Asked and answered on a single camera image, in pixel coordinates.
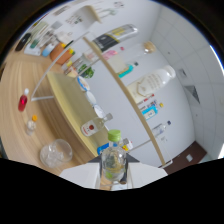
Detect clear glass with ice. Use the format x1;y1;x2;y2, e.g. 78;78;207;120
39;138;74;169

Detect glass jar cork lid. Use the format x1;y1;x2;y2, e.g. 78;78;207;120
106;40;158;76

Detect small red liquid bottle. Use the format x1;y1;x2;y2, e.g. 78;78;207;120
17;87;30;113

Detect colourful wall stickers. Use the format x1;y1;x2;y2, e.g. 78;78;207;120
66;14;84;26

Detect white kitchen appliance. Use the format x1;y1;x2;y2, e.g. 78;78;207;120
54;31;74;46

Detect patterned paper bowl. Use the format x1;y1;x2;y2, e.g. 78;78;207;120
93;104;107;118

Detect clear bottle orange cap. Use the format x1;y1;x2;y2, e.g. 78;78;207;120
25;114;39;137

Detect pale green pitcher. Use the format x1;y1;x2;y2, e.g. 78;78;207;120
31;21;49;38

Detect blue liquid bottle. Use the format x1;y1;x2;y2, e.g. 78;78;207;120
96;142;111;156

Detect clear water bottle blue cap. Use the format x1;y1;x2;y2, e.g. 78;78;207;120
151;120;172;138

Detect tall black yellow can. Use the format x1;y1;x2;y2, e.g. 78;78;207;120
91;23;139;53

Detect blue white cup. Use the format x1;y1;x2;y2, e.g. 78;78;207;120
41;42;58;58

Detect white paper bowl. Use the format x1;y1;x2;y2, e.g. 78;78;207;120
85;90;98;106

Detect white tray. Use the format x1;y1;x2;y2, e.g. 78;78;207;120
23;44;43;57

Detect blue rimmed paper bowl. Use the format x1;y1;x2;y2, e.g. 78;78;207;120
77;75;91;92

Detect black handbag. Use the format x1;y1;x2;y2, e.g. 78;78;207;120
14;32;32;52

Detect small ceiling vent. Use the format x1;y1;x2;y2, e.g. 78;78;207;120
176;68;188;79

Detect clear vodka bottle red label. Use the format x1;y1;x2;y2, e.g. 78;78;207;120
80;112;114;138

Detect pink liquid bottle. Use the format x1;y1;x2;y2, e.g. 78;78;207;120
99;46;125;61

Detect teal liquid bottle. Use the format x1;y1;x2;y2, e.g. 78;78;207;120
118;61;139;79

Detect clear bottle green cap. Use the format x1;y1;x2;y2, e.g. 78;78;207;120
99;129;128;184

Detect wooden wall shelf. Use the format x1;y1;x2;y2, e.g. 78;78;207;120
74;4;103;29

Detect two-tier wooden shelf rack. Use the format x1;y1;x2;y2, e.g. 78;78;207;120
30;30;174;168

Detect green translucent cup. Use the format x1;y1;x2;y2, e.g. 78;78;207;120
29;39;40;49

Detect green leafy plant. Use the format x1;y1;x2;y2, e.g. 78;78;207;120
78;64;95;79

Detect white shelf ornament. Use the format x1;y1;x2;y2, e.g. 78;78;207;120
96;6;118;18

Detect brown door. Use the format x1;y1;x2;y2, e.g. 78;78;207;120
163;140;208;175

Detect large ceiling vent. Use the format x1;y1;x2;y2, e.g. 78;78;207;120
184;84;201;104

